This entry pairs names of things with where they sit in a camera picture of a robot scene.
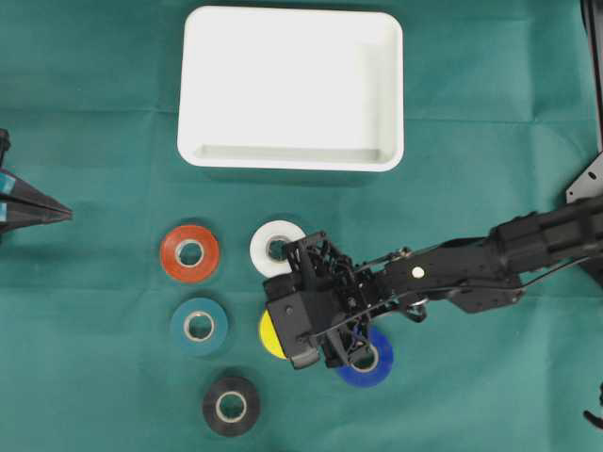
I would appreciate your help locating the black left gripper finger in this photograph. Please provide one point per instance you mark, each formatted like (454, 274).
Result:
(16, 189)
(16, 215)

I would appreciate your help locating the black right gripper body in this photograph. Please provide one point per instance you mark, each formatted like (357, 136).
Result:
(354, 293)

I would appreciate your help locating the yellow tape roll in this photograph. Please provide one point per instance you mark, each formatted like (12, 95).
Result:
(268, 337)

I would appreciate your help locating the blue tape roll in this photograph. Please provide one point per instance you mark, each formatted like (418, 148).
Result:
(380, 368)

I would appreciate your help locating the white tape roll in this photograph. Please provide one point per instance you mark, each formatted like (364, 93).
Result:
(264, 237)

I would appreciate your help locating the green tape roll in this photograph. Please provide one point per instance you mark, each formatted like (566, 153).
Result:
(199, 327)

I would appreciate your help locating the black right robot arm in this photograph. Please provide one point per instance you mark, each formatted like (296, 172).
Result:
(483, 273)

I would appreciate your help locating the black tape roll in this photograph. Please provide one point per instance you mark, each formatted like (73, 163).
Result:
(231, 406)

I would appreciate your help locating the red tape roll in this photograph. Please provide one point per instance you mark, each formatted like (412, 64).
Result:
(189, 253)

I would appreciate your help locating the white plastic case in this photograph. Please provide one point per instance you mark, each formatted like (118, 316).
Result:
(291, 89)

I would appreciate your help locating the green table cloth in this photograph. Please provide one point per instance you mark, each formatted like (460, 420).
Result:
(499, 117)

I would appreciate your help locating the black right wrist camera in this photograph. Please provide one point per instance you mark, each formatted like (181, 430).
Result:
(297, 316)

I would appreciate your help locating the black aluminium frame rail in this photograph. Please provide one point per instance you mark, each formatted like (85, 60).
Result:
(591, 15)

